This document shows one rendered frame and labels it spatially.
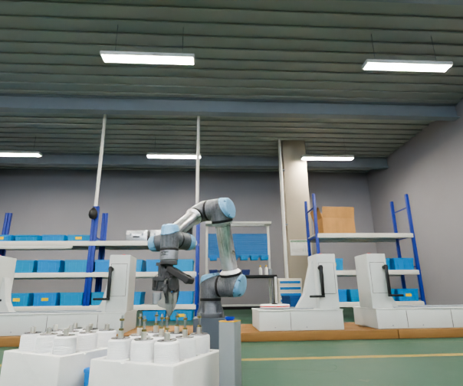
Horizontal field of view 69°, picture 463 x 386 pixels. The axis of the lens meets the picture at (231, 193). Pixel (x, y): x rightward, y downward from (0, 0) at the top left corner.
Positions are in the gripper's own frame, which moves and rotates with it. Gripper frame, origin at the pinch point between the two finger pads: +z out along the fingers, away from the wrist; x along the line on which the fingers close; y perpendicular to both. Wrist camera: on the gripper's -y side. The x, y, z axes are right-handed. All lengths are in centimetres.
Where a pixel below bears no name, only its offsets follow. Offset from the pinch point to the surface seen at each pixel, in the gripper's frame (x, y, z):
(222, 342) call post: -15.5, -14.9, 12.1
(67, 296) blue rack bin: -306, 412, -8
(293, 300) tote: -446, 66, 4
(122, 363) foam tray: 7.3, 16.3, 17.8
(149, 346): 1.8, 8.1, 12.3
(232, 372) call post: -15.5, -19.2, 22.7
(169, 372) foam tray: 7.9, -5.3, 19.4
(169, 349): 3.6, -2.4, 12.7
